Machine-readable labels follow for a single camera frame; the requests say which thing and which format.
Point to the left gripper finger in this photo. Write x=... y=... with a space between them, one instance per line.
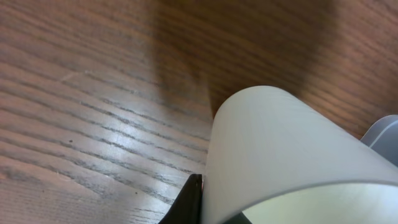
x=186 y=208

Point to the cream white cup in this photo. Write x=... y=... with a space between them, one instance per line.
x=273 y=159

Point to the clear plastic storage container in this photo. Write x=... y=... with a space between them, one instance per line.
x=382 y=137

